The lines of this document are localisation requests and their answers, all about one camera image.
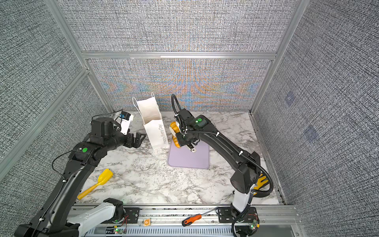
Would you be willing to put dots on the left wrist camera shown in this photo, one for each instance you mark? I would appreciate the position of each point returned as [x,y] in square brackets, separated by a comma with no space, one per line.
[124,119]

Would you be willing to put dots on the lavender plastic tray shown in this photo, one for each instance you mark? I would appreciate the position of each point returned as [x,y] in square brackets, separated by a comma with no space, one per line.
[184,157]

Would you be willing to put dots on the yellow work glove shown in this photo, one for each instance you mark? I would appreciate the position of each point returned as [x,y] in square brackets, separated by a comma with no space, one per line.
[262,183]

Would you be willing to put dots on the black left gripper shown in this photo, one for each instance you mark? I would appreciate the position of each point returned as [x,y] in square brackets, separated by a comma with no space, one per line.
[138,140]

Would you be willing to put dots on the yellow plastic scoop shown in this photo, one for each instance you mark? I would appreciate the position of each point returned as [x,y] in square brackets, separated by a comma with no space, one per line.
[104,177]

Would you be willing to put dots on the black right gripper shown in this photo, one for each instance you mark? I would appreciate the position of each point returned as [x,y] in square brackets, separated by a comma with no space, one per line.
[181,141]

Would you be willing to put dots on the white paper gift bag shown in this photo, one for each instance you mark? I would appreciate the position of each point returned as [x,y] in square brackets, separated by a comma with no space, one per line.
[152,121]

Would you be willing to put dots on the small orange tag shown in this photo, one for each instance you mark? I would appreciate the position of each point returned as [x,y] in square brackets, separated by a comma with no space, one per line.
[147,222]

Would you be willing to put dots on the orange handled screwdriver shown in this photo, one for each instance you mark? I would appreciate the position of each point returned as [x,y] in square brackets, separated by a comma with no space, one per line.
[190,220]

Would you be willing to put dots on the small round striped bun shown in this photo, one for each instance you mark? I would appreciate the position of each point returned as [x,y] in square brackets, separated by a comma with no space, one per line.
[174,129]

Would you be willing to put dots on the aluminium front rail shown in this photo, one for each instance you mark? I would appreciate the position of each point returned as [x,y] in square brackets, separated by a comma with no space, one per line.
[166,221]

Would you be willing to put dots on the small oblong striped roll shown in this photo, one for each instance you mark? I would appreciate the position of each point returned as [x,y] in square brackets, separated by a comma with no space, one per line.
[176,143]

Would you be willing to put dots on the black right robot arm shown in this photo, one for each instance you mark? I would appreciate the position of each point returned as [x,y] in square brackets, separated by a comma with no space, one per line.
[249,179]

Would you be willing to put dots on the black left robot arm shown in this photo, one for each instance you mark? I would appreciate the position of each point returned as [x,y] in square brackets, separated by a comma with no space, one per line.
[52,219]

